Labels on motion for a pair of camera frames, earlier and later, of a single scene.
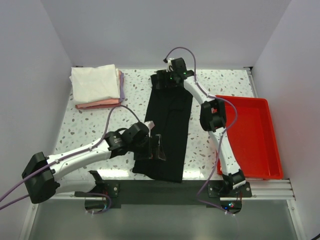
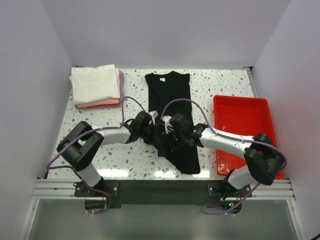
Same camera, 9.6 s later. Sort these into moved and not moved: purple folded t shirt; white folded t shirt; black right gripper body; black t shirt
Moved: black right gripper body; black t shirt
Not moved: purple folded t shirt; white folded t shirt
